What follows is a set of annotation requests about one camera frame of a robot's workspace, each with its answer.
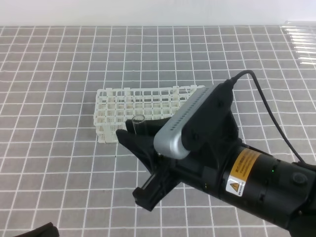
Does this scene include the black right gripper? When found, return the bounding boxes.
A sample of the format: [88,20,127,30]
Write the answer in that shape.
[116,113,241,211]

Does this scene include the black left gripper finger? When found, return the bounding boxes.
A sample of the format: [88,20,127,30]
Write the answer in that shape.
[15,222,59,237]

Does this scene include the clear glass test tube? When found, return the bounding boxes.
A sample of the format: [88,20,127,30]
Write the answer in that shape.
[131,115,148,135]

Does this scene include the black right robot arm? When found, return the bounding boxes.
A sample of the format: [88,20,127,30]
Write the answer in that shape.
[116,113,316,237]

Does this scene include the white plastic test tube rack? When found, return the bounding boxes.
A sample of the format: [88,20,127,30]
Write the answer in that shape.
[94,85,203,143]

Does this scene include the spare clear glass test tubes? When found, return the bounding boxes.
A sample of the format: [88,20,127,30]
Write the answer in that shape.
[282,21,316,66]

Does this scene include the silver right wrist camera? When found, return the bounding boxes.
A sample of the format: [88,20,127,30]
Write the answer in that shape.
[154,83,233,159]

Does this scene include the black right camera cable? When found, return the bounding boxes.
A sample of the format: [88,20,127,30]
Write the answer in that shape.
[229,70,304,162]

